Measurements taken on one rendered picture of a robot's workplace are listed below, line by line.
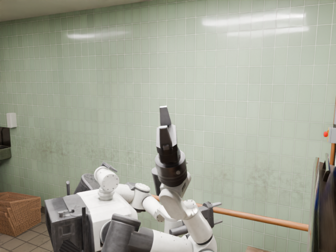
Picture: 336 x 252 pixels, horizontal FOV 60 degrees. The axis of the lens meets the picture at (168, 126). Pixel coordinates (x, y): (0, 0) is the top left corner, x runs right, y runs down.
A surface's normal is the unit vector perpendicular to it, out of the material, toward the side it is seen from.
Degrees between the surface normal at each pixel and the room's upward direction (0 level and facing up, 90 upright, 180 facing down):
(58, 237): 90
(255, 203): 90
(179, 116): 90
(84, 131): 90
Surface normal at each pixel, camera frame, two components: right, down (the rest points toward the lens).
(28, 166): -0.46, 0.15
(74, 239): 0.49, 0.14
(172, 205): -0.39, 0.53
